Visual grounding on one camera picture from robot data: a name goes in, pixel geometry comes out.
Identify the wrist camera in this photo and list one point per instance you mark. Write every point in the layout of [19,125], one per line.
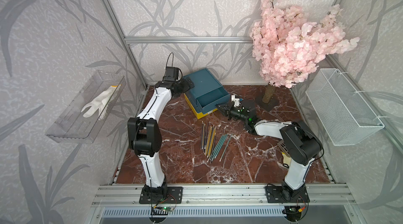
[171,74]
[236,99]

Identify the pink artificial blossom tree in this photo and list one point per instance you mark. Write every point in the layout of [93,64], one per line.
[289,47]

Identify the white work glove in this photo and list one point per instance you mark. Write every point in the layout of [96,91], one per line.
[99,104]

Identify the yellow drawer cabinet base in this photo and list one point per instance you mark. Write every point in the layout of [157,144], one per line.
[198,115]

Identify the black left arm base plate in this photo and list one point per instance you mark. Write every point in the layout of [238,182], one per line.
[160,195]

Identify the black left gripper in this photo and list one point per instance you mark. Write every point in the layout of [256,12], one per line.
[187,87]

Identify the aluminium front rail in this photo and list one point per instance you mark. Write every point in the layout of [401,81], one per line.
[222,195]

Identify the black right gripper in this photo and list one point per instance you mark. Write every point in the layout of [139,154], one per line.
[227,107]

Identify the white wire mesh basket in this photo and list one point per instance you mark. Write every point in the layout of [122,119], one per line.
[345,115]

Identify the brown slotted spatula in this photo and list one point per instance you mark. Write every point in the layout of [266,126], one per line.
[283,148]

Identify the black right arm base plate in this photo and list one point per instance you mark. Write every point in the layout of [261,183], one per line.
[285,194]

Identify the dark grey pencil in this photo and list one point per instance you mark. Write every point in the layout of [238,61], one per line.
[207,129]
[202,135]

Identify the teal pull-out drawer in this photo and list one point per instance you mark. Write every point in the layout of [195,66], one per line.
[208,101]

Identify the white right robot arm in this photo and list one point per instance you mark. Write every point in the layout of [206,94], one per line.
[301,143]

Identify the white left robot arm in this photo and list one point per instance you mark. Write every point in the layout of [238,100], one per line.
[145,137]

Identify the yellow pencil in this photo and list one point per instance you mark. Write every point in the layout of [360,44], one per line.
[209,137]
[212,143]

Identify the green pencil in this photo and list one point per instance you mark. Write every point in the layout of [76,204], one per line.
[217,148]
[226,146]

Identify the clear plastic wall tray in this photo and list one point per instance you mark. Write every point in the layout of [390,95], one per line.
[71,126]

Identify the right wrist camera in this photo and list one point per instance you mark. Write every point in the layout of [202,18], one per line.
[236,99]

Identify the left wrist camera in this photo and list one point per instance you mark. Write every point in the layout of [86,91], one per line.
[171,74]

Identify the teal drawer cabinet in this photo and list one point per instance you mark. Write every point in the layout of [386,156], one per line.
[203,81]

